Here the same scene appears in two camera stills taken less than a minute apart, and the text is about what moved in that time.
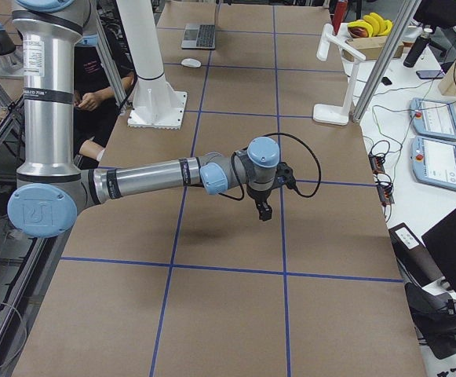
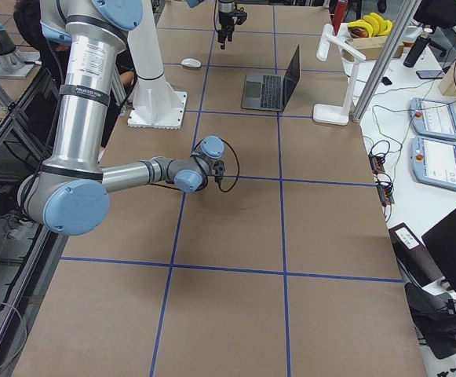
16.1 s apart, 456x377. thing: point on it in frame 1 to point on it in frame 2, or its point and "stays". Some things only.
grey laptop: [199, 37] to [271, 93]
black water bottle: [418, 49] stays
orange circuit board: [377, 163] stays
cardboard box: [370, 48] stays
